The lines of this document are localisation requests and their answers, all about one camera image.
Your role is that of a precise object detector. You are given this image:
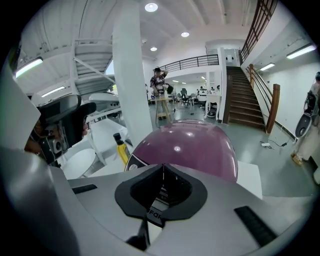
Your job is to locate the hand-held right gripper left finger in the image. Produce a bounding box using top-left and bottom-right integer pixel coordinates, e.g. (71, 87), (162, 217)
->
(114, 163), (165, 221)

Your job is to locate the black balcony railing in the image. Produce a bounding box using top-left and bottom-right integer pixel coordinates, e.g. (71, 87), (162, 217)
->
(159, 54), (220, 72)

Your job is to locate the white square pillar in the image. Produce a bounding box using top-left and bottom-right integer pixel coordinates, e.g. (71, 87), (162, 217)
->
(111, 0), (154, 147)

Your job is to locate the brown wooden staircase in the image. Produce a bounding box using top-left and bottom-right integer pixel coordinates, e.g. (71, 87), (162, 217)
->
(223, 63), (281, 135)

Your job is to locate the white metal staircase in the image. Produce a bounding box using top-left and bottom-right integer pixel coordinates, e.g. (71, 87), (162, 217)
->
(70, 37), (116, 97)

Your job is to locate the black office chair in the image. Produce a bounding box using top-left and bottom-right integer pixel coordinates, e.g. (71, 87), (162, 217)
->
(179, 87), (191, 106)

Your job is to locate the white side table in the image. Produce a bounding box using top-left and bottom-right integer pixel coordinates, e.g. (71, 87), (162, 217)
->
(204, 93), (223, 121)

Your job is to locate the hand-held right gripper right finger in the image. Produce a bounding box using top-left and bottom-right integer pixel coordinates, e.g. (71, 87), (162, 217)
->
(159, 163), (209, 221)

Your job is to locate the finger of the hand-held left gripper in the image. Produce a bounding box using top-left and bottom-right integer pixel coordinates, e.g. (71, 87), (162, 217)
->
(67, 101), (97, 148)

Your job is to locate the yellow oil bottle black cap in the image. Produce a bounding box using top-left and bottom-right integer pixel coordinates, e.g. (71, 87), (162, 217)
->
(112, 132), (132, 166)

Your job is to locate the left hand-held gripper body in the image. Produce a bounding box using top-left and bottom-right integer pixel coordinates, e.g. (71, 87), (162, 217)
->
(29, 94), (83, 166)

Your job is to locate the white board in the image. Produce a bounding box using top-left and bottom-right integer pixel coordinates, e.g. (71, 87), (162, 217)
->
(235, 160), (264, 200)

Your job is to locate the person's left hand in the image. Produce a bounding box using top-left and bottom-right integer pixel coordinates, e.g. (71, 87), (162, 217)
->
(24, 119), (48, 157)

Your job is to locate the purple rice cooker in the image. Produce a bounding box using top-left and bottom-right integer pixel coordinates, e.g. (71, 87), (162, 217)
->
(124, 119), (239, 183)

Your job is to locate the wooden stool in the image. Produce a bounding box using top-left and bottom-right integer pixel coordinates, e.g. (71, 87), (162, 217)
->
(154, 96), (174, 121)

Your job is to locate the white round plate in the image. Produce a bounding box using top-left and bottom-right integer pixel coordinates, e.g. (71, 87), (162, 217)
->
(60, 148), (97, 179)

